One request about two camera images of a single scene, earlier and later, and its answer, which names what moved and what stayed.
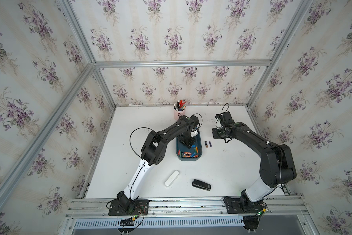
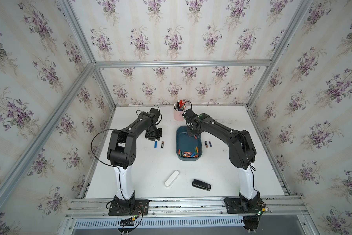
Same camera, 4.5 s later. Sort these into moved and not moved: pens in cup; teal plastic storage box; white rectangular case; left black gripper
Moved: left black gripper
Not moved: white rectangular case; teal plastic storage box; pens in cup
